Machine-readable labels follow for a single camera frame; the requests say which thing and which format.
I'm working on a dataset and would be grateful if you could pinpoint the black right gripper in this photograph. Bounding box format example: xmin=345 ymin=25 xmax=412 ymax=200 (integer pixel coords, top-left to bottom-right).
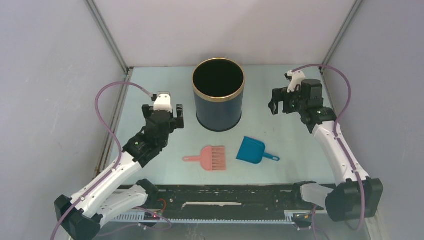
xmin=268 ymin=85 xmax=307 ymax=115

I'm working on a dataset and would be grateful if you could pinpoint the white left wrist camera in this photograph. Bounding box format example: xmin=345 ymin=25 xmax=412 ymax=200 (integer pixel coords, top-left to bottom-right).
xmin=153 ymin=91 xmax=173 ymax=113

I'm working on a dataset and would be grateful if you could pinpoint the black mounting base plate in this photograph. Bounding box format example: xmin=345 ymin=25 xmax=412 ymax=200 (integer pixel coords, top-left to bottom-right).
xmin=142 ymin=184 xmax=313 ymax=222

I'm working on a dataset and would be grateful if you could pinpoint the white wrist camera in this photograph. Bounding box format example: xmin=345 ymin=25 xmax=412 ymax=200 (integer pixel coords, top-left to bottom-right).
xmin=153 ymin=91 xmax=173 ymax=113
xmin=286 ymin=70 xmax=306 ymax=93

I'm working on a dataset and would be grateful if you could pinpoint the right aluminium frame post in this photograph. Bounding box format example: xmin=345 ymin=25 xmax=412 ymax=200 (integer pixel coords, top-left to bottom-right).
xmin=322 ymin=0 xmax=365 ymax=65

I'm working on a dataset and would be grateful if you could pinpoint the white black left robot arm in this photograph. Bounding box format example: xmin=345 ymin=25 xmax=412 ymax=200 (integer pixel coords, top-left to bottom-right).
xmin=54 ymin=104 xmax=184 ymax=240

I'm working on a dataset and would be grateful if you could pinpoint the aluminium frame post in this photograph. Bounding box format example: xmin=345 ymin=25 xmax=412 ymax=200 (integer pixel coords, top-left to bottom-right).
xmin=84 ymin=0 xmax=129 ymax=74
xmin=322 ymin=0 xmax=365 ymax=65

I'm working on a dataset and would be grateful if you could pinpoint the small electronics board right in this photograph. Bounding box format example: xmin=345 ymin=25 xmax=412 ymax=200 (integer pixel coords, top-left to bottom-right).
xmin=292 ymin=213 xmax=312 ymax=221

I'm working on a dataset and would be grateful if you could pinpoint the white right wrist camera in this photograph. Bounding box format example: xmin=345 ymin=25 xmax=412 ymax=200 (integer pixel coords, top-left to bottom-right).
xmin=286 ymin=70 xmax=306 ymax=93

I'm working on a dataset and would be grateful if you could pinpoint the small electronics board left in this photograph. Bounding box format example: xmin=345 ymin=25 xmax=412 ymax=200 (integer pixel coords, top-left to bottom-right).
xmin=143 ymin=213 xmax=160 ymax=221

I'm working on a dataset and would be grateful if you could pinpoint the blue dustpan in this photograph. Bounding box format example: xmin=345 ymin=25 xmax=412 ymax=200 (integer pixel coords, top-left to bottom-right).
xmin=236 ymin=136 xmax=280 ymax=165

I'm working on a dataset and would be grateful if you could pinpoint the pink hand brush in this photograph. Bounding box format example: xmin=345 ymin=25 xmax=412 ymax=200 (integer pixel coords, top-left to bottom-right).
xmin=182 ymin=146 xmax=227 ymax=172

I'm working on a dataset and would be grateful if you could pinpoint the left aluminium frame post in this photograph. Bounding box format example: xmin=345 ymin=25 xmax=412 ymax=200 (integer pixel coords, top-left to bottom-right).
xmin=84 ymin=0 xmax=129 ymax=74

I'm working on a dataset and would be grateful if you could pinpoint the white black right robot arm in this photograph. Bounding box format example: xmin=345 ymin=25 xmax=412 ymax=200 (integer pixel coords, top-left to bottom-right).
xmin=268 ymin=70 xmax=384 ymax=222

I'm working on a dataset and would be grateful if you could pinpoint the dark blue gold-rimmed bin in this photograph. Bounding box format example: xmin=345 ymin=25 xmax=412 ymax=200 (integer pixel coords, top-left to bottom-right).
xmin=191 ymin=57 xmax=246 ymax=132

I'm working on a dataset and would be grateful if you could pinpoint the small electronics board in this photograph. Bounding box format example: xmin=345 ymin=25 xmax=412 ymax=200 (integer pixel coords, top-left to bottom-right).
xmin=292 ymin=213 xmax=312 ymax=221
xmin=143 ymin=213 xmax=160 ymax=221

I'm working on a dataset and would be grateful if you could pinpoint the grey slotted cable duct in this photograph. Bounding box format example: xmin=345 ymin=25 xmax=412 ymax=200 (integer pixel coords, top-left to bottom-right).
xmin=105 ymin=211 xmax=296 ymax=225

